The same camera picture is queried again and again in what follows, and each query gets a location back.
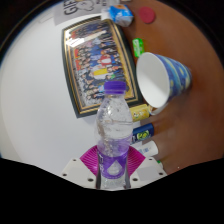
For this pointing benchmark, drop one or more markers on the green packet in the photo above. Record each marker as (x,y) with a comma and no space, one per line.
(138,47)

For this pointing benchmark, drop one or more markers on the blue starry-print mug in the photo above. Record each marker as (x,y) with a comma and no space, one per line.
(153,80)

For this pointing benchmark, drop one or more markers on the framed group picture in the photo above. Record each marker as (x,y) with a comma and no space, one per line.
(96,63)

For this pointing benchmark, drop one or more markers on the purple-capped clear water bottle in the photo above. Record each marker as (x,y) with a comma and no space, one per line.
(114,140)

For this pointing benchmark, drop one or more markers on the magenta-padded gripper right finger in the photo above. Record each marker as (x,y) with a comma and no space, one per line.
(148,172)

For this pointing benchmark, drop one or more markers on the amber pump bottle yellow label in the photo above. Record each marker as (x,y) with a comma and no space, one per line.
(140,112)

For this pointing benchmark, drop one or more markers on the flat round red coaster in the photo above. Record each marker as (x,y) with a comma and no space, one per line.
(147,15)

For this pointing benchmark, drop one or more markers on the white printed tote bag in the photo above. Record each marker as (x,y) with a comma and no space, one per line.
(76,11)

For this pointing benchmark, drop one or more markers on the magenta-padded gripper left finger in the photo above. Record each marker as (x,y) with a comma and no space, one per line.
(78,173)

